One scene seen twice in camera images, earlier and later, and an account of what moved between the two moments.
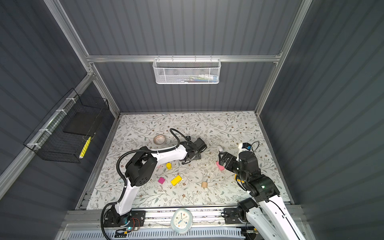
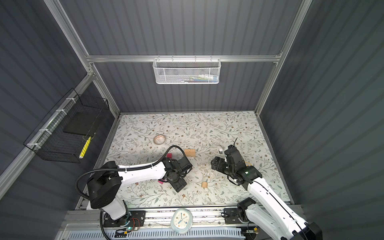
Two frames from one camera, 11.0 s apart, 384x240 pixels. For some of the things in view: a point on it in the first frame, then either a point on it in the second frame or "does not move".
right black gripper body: (233, 164) -> (223, 166)
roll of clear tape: (159, 139) does not move
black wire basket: (64, 134) does not move
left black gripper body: (197, 156) -> (179, 183)
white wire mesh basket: (186, 71) does not move
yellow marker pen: (84, 148) does not move
